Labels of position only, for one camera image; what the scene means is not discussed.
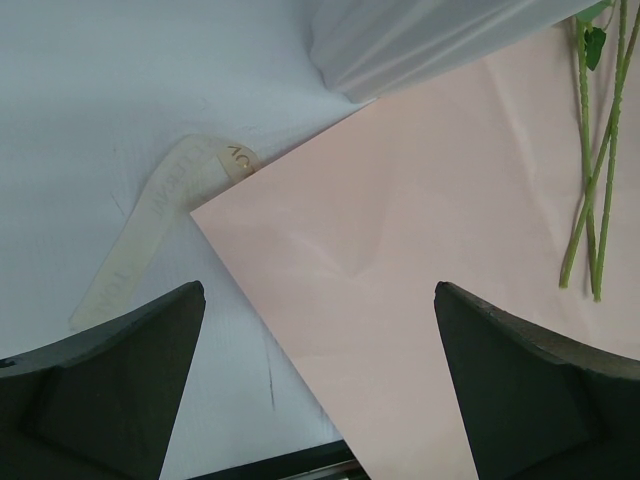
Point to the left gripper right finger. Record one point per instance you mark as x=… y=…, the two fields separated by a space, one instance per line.
x=536 y=404

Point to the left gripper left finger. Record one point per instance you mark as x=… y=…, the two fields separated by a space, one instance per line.
x=102 y=403

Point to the pink wrapping paper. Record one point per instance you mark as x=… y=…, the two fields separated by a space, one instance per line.
x=473 y=178

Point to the cream printed ribbon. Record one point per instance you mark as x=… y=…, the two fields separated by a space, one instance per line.
x=196 y=165

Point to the white ribbed ceramic vase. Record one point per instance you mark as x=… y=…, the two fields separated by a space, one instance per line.
x=365 y=50

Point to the pale pink rose stem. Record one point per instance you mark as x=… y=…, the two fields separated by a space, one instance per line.
x=590 y=42

